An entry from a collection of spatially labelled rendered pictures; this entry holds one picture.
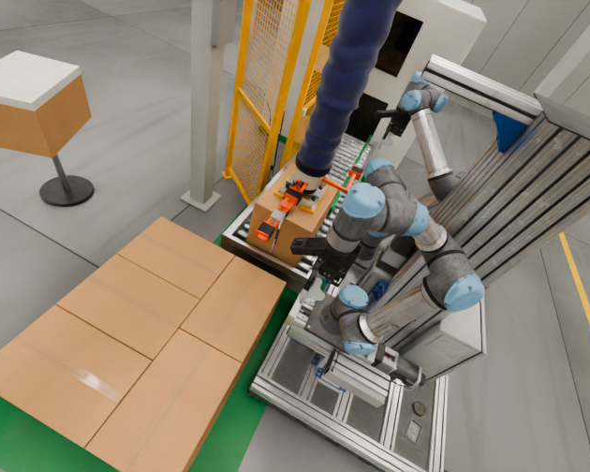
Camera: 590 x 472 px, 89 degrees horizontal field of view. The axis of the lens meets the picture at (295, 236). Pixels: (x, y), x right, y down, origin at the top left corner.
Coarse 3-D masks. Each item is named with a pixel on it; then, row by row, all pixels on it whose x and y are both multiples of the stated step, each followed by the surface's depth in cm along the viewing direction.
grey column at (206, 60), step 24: (192, 0) 183; (192, 24) 192; (192, 48) 202; (216, 48) 202; (192, 72) 214; (216, 72) 215; (192, 96) 226; (216, 96) 230; (192, 120) 240; (216, 120) 247; (192, 144) 256; (192, 168) 274; (192, 192) 295
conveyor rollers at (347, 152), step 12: (348, 144) 353; (360, 144) 357; (336, 156) 329; (348, 156) 333; (336, 168) 309; (348, 168) 315; (336, 180) 295; (348, 180) 301; (336, 204) 270; (324, 228) 245; (300, 264) 214
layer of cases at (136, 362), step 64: (128, 256) 183; (192, 256) 195; (64, 320) 151; (128, 320) 159; (192, 320) 168; (256, 320) 178; (0, 384) 128; (64, 384) 134; (128, 384) 140; (192, 384) 147; (128, 448) 126; (192, 448) 131
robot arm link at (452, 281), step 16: (448, 256) 89; (464, 256) 90; (432, 272) 92; (448, 272) 87; (464, 272) 85; (416, 288) 96; (432, 288) 89; (448, 288) 85; (464, 288) 82; (480, 288) 83; (400, 304) 98; (416, 304) 94; (432, 304) 91; (448, 304) 86; (464, 304) 87; (352, 320) 112; (368, 320) 107; (384, 320) 102; (400, 320) 99; (352, 336) 109; (368, 336) 105; (352, 352) 111; (368, 352) 111
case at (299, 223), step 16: (272, 192) 195; (336, 192) 215; (256, 208) 187; (272, 208) 185; (320, 208) 197; (256, 224) 196; (272, 224) 190; (288, 224) 184; (304, 224) 183; (320, 224) 229; (256, 240) 207; (272, 240) 200; (288, 240) 193; (272, 256) 210; (288, 256) 203
